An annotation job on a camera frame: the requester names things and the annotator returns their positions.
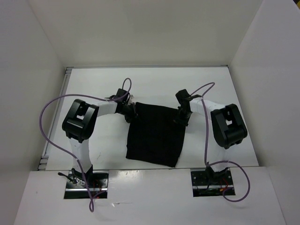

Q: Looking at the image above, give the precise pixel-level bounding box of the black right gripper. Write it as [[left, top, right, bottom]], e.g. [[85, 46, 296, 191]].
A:
[[174, 106, 192, 129]]

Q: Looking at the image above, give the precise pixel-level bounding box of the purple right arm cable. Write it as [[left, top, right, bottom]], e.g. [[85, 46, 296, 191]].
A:
[[189, 82, 251, 202]]

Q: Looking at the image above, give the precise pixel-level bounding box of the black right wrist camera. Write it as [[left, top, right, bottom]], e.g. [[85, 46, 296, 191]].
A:
[[175, 89, 191, 105]]

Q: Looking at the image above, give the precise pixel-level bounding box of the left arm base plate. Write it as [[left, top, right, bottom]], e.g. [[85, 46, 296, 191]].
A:
[[64, 171, 109, 199]]

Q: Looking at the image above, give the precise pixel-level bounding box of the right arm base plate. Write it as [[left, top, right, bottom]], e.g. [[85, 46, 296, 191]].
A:
[[190, 168, 235, 197]]

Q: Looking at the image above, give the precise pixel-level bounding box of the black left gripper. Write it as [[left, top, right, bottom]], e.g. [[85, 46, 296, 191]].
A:
[[118, 102, 142, 124]]

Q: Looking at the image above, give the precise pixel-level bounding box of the black skirt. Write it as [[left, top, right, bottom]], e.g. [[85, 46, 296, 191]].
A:
[[126, 102, 186, 167]]

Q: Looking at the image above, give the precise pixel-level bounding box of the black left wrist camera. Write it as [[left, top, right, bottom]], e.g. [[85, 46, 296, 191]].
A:
[[114, 88, 129, 102]]

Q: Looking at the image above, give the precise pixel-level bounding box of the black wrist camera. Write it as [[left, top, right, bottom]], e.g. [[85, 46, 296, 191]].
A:
[[114, 88, 129, 102], [175, 89, 191, 105]]

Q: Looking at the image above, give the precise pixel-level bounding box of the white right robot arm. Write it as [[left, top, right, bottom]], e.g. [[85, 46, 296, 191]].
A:
[[174, 92, 248, 184]]

